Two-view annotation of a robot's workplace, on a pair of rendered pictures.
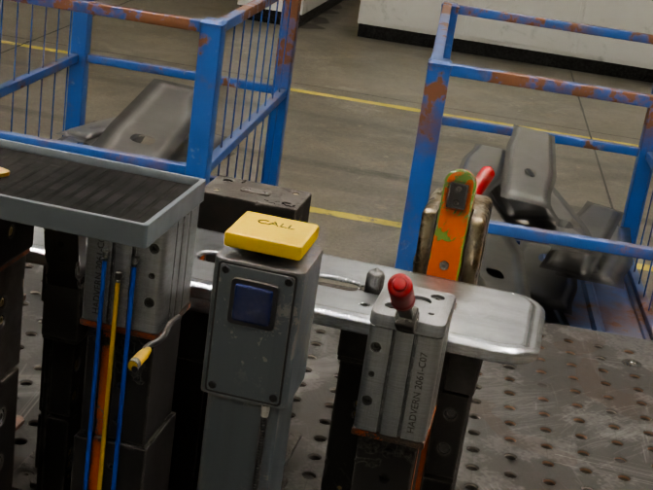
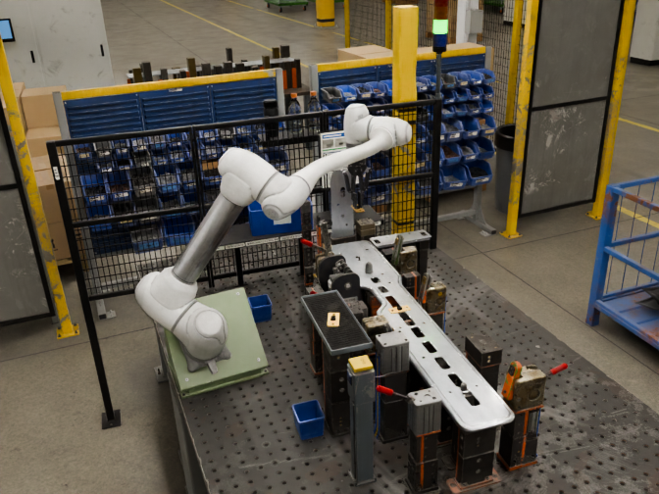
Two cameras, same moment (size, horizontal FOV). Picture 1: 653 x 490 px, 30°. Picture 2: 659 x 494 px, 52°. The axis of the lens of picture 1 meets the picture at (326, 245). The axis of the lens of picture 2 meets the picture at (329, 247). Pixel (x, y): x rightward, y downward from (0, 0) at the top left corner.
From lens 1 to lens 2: 1.69 m
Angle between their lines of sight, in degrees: 59
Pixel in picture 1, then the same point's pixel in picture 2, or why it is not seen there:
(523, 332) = (479, 422)
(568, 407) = (628, 477)
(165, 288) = (386, 364)
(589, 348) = not seen: outside the picture
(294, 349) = (356, 392)
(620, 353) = not seen: outside the picture
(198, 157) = not seen: outside the picture
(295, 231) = (362, 365)
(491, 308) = (487, 411)
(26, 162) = (348, 323)
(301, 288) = (355, 378)
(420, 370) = (414, 415)
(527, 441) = (581, 476)
